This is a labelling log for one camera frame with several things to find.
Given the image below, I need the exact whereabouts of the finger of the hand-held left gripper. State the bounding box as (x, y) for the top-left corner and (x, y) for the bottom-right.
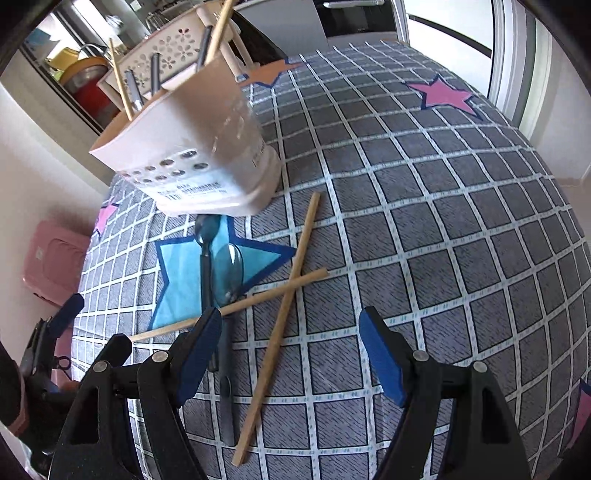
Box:
(47, 293), (86, 341)
(21, 318), (52, 376)

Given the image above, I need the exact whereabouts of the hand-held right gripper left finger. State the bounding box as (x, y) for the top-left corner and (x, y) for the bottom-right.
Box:
(48, 307), (225, 480)

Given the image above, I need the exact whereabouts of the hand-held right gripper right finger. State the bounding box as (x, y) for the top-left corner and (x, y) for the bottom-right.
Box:
(359, 305), (532, 480)

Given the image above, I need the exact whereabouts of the large dark translucent spoon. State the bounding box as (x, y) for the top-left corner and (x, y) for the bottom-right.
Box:
(211, 244), (245, 448)

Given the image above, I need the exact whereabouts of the plain wooden chopstick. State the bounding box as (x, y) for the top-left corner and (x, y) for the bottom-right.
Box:
(232, 192), (321, 467)
(128, 268), (329, 343)
(108, 38), (134, 121)
(203, 0), (236, 64)

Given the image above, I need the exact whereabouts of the small dark spoon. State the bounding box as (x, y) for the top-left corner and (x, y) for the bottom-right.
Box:
(194, 215), (221, 372)

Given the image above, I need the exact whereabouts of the beige plastic utensil holder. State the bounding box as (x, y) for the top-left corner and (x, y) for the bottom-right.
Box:
(88, 39), (283, 217)

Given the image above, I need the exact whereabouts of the stack of pink plastic stools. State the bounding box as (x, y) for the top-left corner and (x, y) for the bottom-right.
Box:
(21, 220), (90, 308)

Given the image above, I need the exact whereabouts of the grey plaid star tablecloth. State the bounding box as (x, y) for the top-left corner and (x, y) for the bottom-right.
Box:
(76, 39), (591, 480)

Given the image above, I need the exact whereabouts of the red plastic bucket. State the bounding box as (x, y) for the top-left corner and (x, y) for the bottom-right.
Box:
(73, 65), (122, 124)

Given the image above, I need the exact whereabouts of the yellow basin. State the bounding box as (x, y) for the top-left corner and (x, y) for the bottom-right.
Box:
(47, 44), (89, 75)

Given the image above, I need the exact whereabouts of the beige flower-cutout basket cart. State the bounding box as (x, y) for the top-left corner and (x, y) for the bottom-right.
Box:
(97, 0), (259, 100)

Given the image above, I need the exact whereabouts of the white refrigerator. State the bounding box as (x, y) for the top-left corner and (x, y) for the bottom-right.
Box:
(401, 0), (498, 60)

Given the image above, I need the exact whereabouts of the black built-in oven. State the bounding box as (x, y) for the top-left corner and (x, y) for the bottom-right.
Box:
(313, 0), (403, 38)

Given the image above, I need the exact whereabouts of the sliding door frame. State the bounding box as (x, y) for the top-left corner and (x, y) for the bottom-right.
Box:
(488, 0), (557, 136)

